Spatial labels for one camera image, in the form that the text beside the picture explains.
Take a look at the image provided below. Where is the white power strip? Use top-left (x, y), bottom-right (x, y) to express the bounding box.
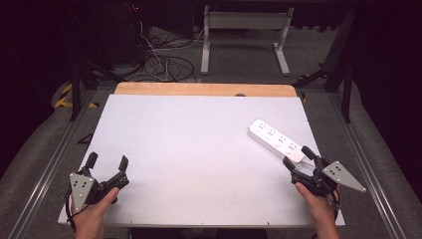
top-left (247, 119), bottom-right (317, 170)

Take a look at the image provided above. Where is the black metal stand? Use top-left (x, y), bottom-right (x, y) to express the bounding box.
top-left (293, 9), bottom-right (356, 123)
top-left (68, 6), bottom-right (127, 122)

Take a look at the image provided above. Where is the tangle of cables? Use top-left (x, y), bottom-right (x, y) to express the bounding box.
top-left (127, 3), bottom-right (213, 84)

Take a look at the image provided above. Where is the black cable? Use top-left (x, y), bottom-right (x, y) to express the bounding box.
top-left (65, 187), bottom-right (88, 233)
top-left (312, 187), bottom-right (341, 239)

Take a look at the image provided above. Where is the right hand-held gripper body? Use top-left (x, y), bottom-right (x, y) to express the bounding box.
top-left (291, 156), bottom-right (367, 198)

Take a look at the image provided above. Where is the yellow black hazard tape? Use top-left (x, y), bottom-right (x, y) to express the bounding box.
top-left (54, 83), bottom-right (100, 110)

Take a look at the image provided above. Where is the person's right hand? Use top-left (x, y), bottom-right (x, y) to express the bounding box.
top-left (295, 181), bottom-right (341, 239)

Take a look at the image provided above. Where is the white metal table frame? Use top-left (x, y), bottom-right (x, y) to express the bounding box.
top-left (199, 5), bottom-right (296, 77)

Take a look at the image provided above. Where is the person's left hand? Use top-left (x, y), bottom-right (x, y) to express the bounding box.
top-left (70, 186), bottom-right (120, 239)

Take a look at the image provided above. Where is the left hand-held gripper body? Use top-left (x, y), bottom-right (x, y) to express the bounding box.
top-left (69, 166), bottom-right (130, 214)

